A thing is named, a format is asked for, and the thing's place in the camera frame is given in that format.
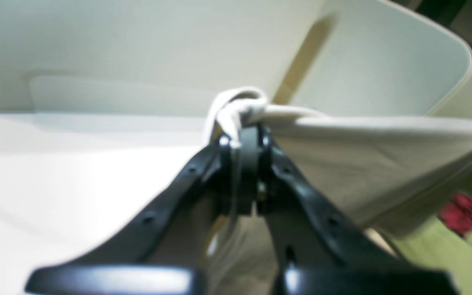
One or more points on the grey plastic bin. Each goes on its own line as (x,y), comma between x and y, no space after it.
(171,57)

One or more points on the red cloth on floor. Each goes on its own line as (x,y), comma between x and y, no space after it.
(456,214)

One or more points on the beige t-shirt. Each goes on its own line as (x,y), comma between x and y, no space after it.
(382,171)

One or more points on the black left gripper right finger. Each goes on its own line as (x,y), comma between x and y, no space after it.
(319,251)

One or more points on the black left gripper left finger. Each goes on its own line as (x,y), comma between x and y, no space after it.
(159,252)

